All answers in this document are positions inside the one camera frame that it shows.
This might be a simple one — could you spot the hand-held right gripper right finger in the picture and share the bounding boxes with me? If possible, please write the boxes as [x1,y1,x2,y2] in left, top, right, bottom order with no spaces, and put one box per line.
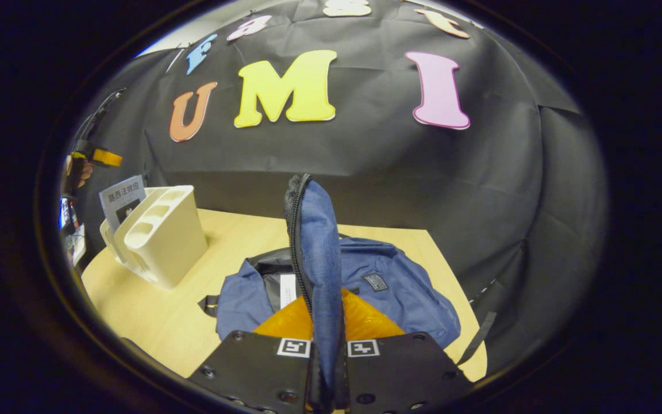
[340,287,475,413]

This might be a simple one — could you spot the blue-grey book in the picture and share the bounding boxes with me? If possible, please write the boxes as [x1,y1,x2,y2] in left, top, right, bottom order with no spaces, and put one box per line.
[98,175,147,232]

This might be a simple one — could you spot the cream plastic bookshelf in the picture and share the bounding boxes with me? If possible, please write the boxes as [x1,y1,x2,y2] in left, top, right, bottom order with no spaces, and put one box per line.
[99,185,210,290]

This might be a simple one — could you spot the blue schoolbag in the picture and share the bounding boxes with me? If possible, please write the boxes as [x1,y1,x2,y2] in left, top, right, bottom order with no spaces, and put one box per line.
[198,173,499,410]

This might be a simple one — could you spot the small white side table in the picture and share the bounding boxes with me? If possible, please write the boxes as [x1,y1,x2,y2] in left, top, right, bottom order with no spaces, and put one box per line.
[68,223,88,267]

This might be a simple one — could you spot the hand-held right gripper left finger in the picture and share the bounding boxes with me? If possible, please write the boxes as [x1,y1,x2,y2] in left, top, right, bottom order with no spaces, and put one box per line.
[187,287,314,414]

